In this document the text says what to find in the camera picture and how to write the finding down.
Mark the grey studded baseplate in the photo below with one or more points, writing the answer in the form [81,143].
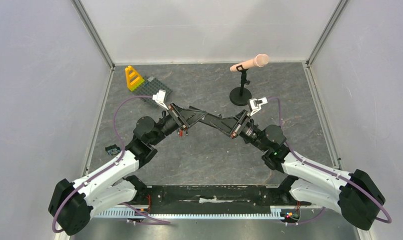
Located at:
[151,86]

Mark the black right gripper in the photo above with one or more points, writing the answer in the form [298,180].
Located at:
[238,123]

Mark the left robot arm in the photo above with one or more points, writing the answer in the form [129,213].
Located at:
[74,203]

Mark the black remote with buttons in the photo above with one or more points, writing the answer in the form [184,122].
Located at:
[206,120]

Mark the pink microphone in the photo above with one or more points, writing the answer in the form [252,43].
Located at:
[258,61]

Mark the yellow toy ladder block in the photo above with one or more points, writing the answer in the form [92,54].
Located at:
[133,78]

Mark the small blue black gadget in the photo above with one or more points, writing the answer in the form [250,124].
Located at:
[112,150]

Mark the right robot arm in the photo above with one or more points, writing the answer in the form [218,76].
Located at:
[354,195]

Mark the black microphone stand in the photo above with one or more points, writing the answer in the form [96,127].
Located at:
[240,96]

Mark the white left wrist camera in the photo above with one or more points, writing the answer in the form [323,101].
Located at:
[159,99]

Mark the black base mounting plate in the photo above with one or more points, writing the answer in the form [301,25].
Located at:
[212,199]

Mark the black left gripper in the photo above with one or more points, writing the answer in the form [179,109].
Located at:
[176,111]

